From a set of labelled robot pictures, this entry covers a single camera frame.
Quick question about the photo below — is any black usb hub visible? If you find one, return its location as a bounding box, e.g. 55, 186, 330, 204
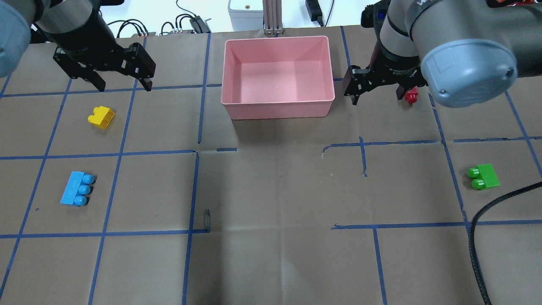
190, 15, 211, 33

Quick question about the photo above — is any white square device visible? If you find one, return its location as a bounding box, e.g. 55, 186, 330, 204
228, 0, 264, 31

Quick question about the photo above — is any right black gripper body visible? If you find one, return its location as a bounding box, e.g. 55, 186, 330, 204
368, 40, 427, 85

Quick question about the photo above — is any black corrugated cable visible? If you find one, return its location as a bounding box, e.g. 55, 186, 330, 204
469, 181, 542, 305

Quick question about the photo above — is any black power adapter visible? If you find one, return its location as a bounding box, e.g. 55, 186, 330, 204
304, 0, 324, 27

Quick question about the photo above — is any green toy block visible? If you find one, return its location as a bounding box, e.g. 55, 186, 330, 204
466, 164, 500, 190

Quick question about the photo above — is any yellow toy block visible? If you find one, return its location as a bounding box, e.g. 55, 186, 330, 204
87, 106, 116, 130

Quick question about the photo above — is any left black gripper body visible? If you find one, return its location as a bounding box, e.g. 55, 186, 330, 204
53, 17, 126, 75

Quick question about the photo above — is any pink plastic box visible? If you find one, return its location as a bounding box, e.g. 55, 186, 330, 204
221, 36, 335, 120

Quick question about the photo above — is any blue toy block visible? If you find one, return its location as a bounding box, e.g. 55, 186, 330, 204
60, 171, 96, 206

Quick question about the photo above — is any black cable bundle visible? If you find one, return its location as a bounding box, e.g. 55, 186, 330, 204
114, 19, 149, 39

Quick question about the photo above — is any aluminium frame post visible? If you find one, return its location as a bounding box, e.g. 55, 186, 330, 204
263, 0, 283, 36

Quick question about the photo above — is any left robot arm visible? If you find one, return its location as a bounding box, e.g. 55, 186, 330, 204
0, 0, 156, 92

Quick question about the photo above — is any red toy block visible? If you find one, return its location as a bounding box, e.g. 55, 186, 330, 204
403, 86, 419, 105

